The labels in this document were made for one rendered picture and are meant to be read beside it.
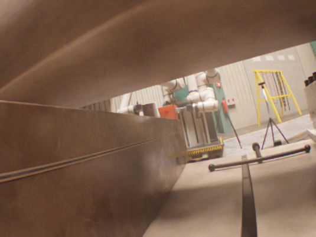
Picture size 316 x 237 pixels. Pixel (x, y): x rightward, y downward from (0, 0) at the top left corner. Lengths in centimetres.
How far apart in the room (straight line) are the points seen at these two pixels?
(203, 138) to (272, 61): 921
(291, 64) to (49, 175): 1233
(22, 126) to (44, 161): 6
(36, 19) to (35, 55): 16
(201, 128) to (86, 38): 214
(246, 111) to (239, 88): 121
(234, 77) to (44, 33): 891
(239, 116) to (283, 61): 506
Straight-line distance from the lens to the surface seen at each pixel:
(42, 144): 29
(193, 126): 242
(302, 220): 51
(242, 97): 907
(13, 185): 26
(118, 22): 40
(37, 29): 63
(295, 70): 1240
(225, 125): 719
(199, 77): 223
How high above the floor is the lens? 61
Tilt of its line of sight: 5 degrees up
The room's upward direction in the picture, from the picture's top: 12 degrees counter-clockwise
